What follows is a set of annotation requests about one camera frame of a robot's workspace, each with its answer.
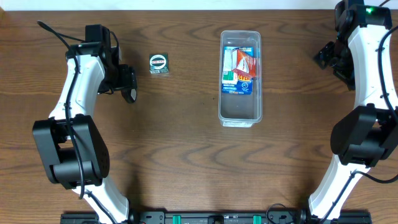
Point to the red small box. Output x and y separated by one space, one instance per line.
243 64

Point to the blue Kool Fever box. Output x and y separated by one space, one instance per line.
244 85

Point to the white green medicine box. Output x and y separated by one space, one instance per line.
228 76

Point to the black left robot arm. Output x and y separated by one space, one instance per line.
70 145

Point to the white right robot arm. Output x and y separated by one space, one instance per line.
360 57

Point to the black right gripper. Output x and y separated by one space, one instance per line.
328 53

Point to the black bottle white cap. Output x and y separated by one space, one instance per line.
129 95

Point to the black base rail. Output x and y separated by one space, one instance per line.
272 216

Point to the dark green small box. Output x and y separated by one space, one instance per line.
159 63

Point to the clear plastic container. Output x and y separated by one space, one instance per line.
234 110

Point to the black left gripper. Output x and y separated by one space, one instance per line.
129 76

